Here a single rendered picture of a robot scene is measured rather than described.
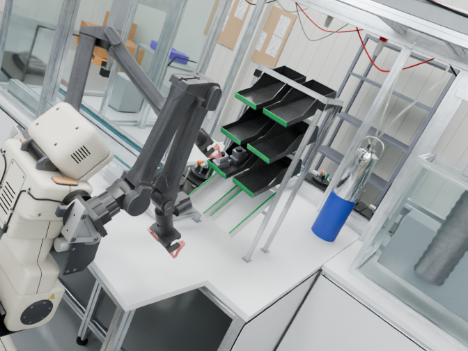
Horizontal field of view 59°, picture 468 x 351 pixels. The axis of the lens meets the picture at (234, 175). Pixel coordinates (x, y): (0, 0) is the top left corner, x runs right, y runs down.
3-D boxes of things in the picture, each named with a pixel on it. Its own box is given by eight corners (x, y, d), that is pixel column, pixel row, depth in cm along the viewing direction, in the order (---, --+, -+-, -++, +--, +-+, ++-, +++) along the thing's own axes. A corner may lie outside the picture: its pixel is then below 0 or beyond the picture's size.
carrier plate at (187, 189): (168, 200, 191) (170, 196, 190) (135, 174, 201) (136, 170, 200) (201, 193, 211) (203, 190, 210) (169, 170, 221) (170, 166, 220)
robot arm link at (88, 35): (79, 28, 156) (80, 14, 146) (115, 40, 160) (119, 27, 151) (51, 141, 146) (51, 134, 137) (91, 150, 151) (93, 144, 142)
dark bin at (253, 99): (255, 110, 165) (257, 93, 160) (234, 97, 172) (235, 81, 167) (303, 92, 179) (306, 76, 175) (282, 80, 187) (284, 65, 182)
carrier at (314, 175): (326, 194, 289) (335, 179, 285) (299, 177, 300) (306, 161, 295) (338, 190, 309) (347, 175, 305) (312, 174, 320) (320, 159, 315)
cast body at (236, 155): (235, 166, 183) (236, 152, 178) (229, 161, 185) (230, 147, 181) (249, 159, 187) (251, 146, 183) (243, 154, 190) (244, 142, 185)
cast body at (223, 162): (216, 170, 179) (217, 157, 175) (212, 165, 182) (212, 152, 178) (233, 166, 183) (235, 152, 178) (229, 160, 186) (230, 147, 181)
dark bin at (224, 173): (225, 179, 176) (225, 166, 171) (207, 164, 183) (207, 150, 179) (273, 157, 190) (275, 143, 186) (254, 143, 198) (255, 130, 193)
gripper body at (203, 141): (204, 129, 172) (193, 120, 166) (215, 142, 165) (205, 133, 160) (193, 141, 172) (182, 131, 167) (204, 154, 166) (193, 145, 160)
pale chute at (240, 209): (231, 238, 175) (229, 233, 171) (212, 220, 182) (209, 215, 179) (278, 197, 182) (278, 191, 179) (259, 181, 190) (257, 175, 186)
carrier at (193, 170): (203, 193, 212) (212, 172, 207) (171, 170, 222) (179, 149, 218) (229, 188, 232) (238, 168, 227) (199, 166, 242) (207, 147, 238)
